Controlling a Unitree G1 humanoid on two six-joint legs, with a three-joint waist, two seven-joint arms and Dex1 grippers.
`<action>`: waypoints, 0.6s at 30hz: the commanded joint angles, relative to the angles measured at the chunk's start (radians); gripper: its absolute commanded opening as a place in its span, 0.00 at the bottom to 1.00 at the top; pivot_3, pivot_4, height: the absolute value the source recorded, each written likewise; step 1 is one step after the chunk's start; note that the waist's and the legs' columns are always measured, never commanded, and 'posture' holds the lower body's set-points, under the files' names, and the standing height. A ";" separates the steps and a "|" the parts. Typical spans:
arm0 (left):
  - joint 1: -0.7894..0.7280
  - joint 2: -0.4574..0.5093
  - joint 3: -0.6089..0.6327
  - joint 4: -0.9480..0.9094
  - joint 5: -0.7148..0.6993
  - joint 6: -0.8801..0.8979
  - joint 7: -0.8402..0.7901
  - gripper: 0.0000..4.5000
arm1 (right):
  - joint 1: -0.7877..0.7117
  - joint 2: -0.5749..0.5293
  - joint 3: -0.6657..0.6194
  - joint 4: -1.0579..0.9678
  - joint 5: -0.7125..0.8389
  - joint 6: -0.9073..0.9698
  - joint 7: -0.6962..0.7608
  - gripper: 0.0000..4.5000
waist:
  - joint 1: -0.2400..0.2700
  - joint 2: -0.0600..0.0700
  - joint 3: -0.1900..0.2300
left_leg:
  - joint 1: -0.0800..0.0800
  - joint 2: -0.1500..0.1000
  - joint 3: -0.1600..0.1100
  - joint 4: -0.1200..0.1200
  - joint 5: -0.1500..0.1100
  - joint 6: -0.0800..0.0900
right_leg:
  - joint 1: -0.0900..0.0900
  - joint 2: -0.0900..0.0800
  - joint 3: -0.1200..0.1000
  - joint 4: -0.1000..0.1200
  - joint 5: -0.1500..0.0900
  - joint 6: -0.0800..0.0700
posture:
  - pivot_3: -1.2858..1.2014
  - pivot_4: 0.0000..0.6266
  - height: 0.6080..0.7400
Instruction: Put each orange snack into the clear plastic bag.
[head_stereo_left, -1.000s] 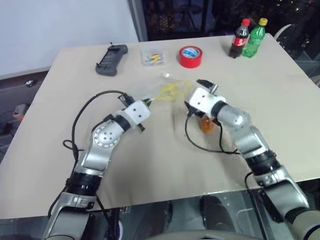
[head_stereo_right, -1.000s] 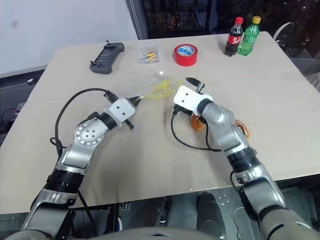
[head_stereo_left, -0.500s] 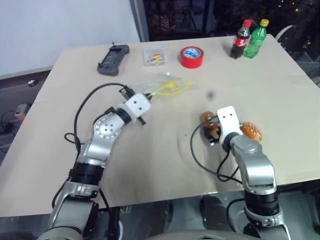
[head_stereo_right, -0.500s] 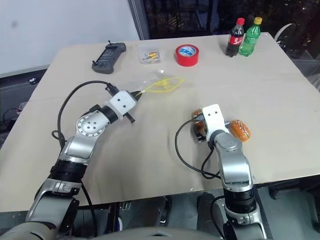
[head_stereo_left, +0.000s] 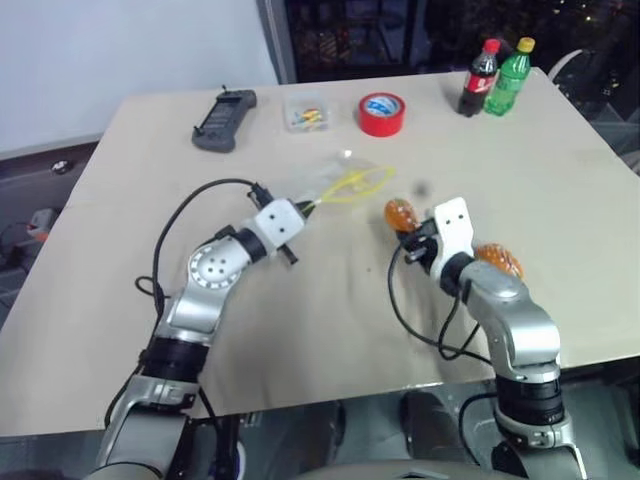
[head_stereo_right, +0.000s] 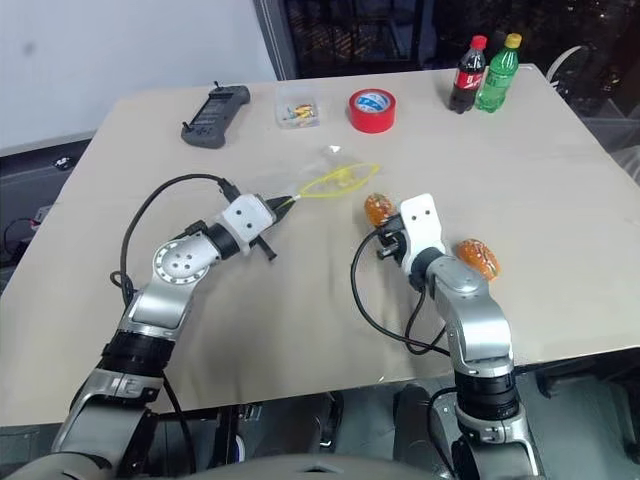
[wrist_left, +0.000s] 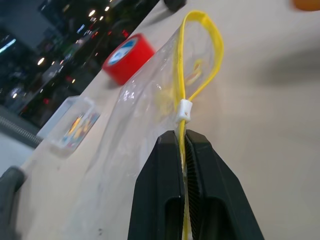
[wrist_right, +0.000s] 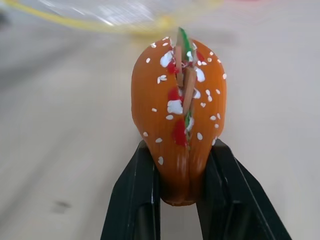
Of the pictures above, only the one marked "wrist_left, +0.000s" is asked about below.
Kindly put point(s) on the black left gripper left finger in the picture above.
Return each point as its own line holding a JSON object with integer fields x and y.
{"x": 156, "y": 180}

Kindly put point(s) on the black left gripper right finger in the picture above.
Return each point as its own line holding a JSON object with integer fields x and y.
{"x": 215, "y": 185}

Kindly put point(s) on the clear plastic bag yellow zipper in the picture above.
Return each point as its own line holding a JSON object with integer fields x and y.
{"x": 140, "y": 105}

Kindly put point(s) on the orange snack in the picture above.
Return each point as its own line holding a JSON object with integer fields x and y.
{"x": 306, "y": 4}

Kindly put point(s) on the clear plastic box colourful contents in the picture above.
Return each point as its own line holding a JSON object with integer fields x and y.
{"x": 71, "y": 125}

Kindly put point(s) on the red tape roll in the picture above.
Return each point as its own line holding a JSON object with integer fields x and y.
{"x": 130, "y": 58}

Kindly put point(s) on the dark grey rounded object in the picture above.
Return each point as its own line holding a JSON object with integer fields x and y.
{"x": 10, "y": 190}

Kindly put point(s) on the dark round object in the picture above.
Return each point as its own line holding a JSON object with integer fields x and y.
{"x": 175, "y": 3}

